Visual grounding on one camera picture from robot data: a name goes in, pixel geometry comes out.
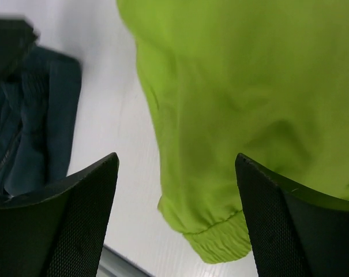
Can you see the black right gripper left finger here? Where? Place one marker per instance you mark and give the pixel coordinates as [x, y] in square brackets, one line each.
[59, 230]

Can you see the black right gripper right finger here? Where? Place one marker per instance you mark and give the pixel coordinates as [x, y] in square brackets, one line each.
[294, 230]

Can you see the dark navy shorts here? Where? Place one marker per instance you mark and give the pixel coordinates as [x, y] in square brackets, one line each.
[39, 93]

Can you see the lime green shorts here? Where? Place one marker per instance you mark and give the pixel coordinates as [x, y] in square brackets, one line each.
[269, 79]

